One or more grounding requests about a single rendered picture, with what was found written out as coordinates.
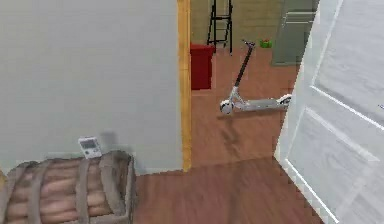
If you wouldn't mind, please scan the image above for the white kick scooter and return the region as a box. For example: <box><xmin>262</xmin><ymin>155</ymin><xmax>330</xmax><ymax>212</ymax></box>
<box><xmin>219</xmin><ymin>39</ymin><xmax>293</xmax><ymax>115</ymax></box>

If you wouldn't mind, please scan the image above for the white open room door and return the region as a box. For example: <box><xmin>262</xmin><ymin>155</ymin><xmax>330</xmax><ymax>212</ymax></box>
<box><xmin>273</xmin><ymin>0</ymin><xmax>384</xmax><ymax>224</ymax></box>

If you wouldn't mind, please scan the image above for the white handheld game device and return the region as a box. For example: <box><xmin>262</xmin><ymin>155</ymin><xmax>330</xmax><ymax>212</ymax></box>
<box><xmin>77</xmin><ymin>136</ymin><xmax>103</xmax><ymax>160</ymax></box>

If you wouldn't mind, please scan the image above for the brown strapped wooden chest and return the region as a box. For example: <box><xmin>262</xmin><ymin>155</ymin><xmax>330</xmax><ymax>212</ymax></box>
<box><xmin>0</xmin><ymin>150</ymin><xmax>138</xmax><ymax>224</ymax></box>

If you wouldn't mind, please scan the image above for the red cabinet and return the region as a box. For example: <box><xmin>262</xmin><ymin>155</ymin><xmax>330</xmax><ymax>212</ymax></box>
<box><xmin>190</xmin><ymin>43</ymin><xmax>217</xmax><ymax>91</ymax></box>

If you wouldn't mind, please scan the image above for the grey-green room door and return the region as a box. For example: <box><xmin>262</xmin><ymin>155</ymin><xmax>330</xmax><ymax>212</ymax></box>
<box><xmin>271</xmin><ymin>0</ymin><xmax>321</xmax><ymax>67</ymax></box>

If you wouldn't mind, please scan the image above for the black ladder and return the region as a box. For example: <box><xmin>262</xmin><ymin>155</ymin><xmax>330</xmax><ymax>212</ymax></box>
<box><xmin>206</xmin><ymin>0</ymin><xmax>234</xmax><ymax>55</ymax></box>

